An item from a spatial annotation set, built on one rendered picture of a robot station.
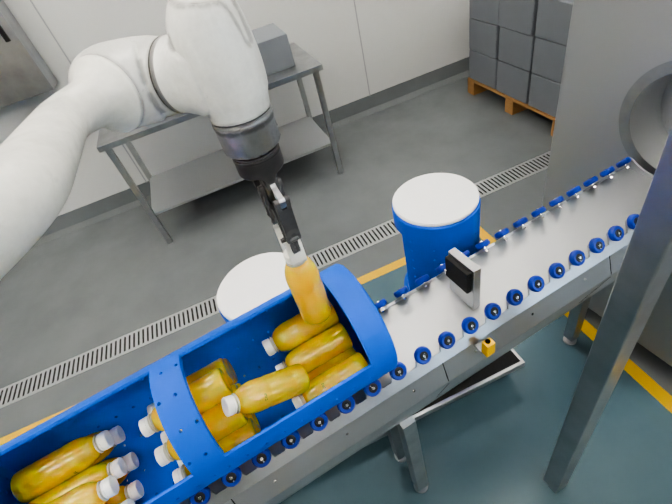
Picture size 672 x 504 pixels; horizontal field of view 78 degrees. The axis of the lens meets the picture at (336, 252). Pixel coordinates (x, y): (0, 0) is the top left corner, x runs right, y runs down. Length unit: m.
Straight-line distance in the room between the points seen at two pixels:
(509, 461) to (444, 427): 0.28
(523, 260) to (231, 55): 1.03
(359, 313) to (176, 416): 0.40
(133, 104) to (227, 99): 0.13
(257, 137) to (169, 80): 0.13
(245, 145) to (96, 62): 0.20
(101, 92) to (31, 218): 0.29
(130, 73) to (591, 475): 1.96
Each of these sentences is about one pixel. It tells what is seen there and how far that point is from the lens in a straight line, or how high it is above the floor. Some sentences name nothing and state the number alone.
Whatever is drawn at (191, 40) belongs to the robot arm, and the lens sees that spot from 0.57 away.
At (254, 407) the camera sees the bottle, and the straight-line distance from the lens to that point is 0.91.
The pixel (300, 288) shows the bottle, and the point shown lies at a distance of 0.81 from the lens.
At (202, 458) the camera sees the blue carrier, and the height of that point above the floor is 1.14.
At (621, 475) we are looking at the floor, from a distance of 2.09.
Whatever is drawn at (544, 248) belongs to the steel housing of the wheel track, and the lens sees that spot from 1.39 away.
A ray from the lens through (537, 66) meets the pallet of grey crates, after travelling 3.70.
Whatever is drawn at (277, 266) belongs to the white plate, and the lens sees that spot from 1.29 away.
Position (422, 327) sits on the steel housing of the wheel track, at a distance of 1.18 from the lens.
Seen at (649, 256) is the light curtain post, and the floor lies 1.28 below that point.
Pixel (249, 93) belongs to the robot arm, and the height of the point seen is 1.70.
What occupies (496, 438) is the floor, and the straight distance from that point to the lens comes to 2.04.
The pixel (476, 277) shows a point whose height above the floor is 1.06.
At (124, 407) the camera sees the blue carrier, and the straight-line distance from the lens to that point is 1.17.
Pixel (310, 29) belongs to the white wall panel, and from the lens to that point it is 4.05.
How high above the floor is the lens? 1.89
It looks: 42 degrees down
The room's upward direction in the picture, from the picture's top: 17 degrees counter-clockwise
